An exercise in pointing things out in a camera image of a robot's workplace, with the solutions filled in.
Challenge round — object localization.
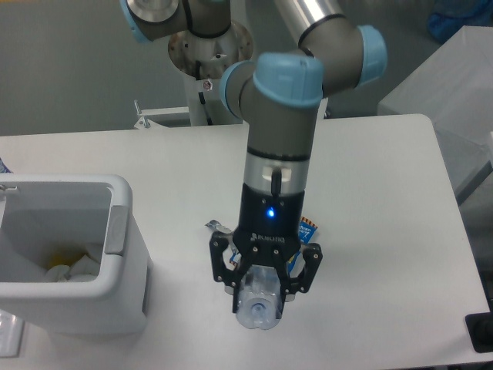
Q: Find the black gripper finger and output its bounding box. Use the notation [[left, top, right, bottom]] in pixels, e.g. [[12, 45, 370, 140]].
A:
[[277, 243, 322, 312], [209, 232, 254, 313]]

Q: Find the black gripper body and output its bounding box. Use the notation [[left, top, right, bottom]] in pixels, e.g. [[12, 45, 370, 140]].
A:
[[233, 184, 305, 280]]

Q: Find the crushed clear plastic bottle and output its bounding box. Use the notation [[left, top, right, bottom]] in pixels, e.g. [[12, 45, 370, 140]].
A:
[[236, 265, 282, 330]]

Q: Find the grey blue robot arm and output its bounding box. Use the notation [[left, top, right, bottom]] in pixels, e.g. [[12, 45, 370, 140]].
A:
[[120, 1, 387, 317]]

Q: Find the white crumpled tissue trash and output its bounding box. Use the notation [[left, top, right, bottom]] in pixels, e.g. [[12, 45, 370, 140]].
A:
[[43, 243, 102, 283]]

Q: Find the white trash can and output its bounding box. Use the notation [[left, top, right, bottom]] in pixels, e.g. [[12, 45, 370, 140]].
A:
[[1, 173, 152, 335]]

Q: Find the blue snack wrapper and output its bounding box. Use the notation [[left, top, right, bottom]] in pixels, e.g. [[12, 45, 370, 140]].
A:
[[228, 217, 318, 277]]

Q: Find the silver foil strip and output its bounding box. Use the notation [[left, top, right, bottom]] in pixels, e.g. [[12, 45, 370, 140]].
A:
[[205, 220, 233, 235]]

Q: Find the black clamp at table edge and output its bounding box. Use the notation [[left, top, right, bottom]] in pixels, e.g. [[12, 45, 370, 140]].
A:
[[465, 312, 492, 353]]

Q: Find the white covered side table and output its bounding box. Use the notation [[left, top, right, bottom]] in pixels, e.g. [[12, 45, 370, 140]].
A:
[[377, 26, 492, 203]]

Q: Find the blue patterned object at edge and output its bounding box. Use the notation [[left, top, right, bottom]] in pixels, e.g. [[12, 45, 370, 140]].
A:
[[0, 159, 12, 173]]

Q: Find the blue bag in background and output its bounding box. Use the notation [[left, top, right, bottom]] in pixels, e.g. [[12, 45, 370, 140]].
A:
[[427, 0, 492, 44]]

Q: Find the white pedestal base frame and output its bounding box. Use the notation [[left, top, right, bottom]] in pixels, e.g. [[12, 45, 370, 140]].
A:
[[132, 96, 332, 130]]

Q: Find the black cable on pedestal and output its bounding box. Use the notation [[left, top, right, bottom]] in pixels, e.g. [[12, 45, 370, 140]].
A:
[[194, 59, 214, 126]]

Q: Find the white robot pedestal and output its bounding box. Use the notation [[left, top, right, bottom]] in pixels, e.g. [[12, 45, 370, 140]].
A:
[[168, 21, 253, 105]]

